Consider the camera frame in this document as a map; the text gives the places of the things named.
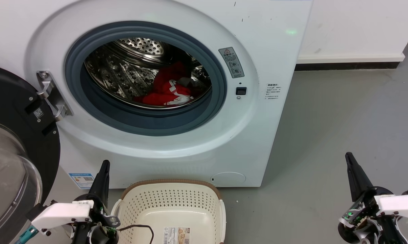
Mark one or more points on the white front-load washing machine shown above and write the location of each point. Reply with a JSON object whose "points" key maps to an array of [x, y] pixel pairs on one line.
{"points": [[275, 135]]}

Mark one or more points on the washing machine door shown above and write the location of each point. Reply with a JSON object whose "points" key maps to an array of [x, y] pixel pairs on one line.
{"points": [[11, 98]]}

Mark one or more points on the grey warning sticker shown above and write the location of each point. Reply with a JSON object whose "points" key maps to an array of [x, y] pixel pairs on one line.
{"points": [[231, 62]]}

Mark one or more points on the red and white garment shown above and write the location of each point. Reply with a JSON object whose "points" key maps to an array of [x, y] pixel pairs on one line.
{"points": [[163, 86]]}

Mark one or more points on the grey rubber door gasket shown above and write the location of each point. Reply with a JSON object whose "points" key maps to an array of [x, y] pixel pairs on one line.
{"points": [[139, 125]]}

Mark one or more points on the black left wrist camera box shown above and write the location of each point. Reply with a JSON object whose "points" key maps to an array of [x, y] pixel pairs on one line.
{"points": [[34, 211]]}

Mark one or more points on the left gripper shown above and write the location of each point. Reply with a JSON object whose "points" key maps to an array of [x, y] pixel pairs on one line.
{"points": [[61, 213]]}

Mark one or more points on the metal door hinge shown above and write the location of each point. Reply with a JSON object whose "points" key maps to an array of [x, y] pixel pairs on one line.
{"points": [[53, 96]]}

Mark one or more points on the printed text label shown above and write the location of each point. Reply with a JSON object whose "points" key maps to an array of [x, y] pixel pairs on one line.
{"points": [[273, 91]]}

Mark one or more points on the small QR code sticker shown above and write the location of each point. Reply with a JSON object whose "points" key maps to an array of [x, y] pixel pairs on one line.
{"points": [[38, 113]]}

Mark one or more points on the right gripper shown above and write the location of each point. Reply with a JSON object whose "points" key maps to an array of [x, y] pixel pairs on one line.
{"points": [[393, 205]]}

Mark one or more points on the round white filter cover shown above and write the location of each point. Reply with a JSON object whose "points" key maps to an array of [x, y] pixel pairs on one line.
{"points": [[228, 179]]}

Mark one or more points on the white wall skirting board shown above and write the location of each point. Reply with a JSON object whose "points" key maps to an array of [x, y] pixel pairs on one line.
{"points": [[349, 58]]}

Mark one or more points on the steel washing machine drum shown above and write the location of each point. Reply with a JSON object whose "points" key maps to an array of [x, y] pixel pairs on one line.
{"points": [[122, 74]]}

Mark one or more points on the cream perforated laundry basket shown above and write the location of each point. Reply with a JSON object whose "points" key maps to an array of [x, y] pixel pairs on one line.
{"points": [[170, 206]]}

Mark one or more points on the black door latch socket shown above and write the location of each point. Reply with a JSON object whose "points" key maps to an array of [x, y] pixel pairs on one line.
{"points": [[241, 90]]}

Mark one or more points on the blue energy label sticker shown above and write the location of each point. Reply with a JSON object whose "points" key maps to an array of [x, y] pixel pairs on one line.
{"points": [[82, 180]]}

